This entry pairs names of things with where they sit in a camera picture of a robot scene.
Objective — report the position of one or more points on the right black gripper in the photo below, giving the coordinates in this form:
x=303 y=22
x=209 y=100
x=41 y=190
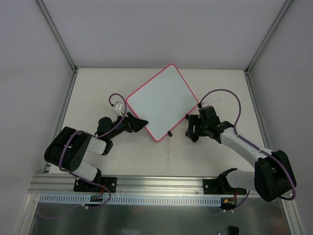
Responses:
x=197 y=127

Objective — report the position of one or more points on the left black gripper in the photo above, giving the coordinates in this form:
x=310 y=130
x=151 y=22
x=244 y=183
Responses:
x=130 y=121

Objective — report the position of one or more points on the pink-framed whiteboard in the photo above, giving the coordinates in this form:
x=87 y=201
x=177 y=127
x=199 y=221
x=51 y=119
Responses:
x=163 y=101

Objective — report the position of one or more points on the black whiteboard eraser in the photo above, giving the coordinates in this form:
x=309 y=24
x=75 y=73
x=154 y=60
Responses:
x=192 y=136

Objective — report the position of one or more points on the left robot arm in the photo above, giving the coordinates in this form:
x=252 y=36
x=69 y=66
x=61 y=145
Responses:
x=68 y=149

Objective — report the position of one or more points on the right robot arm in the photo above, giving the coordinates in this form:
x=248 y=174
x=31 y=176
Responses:
x=272 y=174

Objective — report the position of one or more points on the black object bottom edge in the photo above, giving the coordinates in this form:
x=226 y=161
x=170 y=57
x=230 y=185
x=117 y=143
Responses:
x=233 y=230

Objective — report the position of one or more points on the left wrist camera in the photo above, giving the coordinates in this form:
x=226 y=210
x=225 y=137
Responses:
x=118 y=107

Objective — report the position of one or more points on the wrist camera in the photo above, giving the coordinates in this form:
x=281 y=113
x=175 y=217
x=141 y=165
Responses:
x=203 y=104
x=118 y=107

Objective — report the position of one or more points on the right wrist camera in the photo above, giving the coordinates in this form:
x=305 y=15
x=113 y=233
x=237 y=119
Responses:
x=203 y=104

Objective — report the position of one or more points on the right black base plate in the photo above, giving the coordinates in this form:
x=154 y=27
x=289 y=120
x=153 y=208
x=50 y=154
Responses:
x=220 y=186

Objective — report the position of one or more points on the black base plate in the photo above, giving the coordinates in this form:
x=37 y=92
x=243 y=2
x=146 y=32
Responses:
x=220 y=186
x=82 y=186

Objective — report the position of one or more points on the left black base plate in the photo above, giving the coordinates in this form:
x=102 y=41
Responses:
x=82 y=186

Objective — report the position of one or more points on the white slotted cable duct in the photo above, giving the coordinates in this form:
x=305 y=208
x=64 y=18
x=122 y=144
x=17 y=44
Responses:
x=131 y=200

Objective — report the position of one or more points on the aluminium mounting rail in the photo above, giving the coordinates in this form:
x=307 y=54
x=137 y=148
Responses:
x=126 y=185

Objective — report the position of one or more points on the left aluminium frame post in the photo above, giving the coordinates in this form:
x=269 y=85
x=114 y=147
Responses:
x=56 y=34

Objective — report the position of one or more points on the aluminium frame post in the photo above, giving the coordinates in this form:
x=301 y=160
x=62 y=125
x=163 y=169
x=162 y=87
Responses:
x=270 y=32
x=56 y=34

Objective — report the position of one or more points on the right aluminium frame post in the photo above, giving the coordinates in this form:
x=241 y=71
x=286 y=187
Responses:
x=270 y=32

